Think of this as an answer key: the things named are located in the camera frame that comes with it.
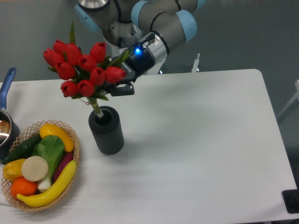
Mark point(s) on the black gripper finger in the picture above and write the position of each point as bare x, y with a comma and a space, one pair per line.
120, 89

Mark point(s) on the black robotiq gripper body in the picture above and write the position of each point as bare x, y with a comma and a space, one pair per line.
135, 60

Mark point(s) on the red tulip bouquet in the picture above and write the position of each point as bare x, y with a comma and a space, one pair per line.
88, 76

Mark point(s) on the dark grey ribbed vase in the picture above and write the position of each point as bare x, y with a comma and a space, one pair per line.
107, 130

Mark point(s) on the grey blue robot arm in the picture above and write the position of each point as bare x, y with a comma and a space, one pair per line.
153, 28

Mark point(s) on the yellow squash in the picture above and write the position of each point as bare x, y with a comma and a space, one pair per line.
52, 129

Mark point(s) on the purple sweet potato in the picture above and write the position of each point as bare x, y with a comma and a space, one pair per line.
64, 161

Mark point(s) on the green bok choy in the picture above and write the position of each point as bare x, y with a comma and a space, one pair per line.
51, 148

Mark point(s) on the woven wicker basket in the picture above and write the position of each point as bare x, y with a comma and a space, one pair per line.
30, 132

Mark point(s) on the yellow banana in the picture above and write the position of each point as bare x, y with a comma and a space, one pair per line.
54, 191

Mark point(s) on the green cucumber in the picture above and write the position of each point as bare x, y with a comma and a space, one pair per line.
23, 150

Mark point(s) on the beige round disc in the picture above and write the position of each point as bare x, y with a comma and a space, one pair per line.
34, 168

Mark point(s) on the yellow bell pepper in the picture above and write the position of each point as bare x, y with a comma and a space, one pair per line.
12, 170

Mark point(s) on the orange fruit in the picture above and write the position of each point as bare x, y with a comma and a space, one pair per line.
24, 187

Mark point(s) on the black device at edge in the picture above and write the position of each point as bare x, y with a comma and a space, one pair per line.
291, 200

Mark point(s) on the blue handled saucepan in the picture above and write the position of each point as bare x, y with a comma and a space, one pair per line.
9, 131

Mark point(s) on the white frame at right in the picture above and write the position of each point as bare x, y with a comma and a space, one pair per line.
291, 104

